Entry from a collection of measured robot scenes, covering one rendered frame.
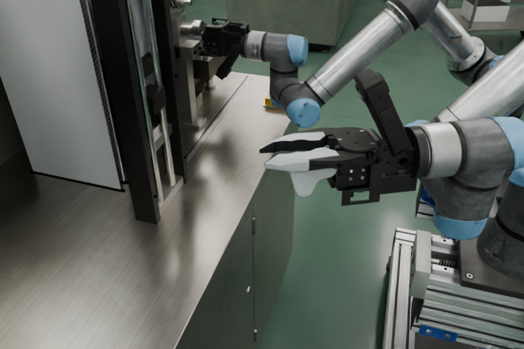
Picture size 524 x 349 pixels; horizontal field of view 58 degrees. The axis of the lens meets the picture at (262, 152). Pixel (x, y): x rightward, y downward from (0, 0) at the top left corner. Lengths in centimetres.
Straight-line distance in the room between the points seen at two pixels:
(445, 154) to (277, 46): 66
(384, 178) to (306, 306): 138
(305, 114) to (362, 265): 116
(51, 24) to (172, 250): 48
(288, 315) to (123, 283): 114
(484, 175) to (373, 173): 16
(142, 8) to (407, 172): 54
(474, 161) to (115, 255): 66
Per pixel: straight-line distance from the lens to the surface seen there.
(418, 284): 116
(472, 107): 82
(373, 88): 58
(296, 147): 63
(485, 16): 441
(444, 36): 141
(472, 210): 74
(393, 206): 249
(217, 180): 111
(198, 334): 101
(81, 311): 90
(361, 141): 62
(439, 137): 65
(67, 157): 115
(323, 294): 203
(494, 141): 69
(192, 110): 129
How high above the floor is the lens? 158
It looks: 35 degrees down
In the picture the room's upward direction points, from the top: straight up
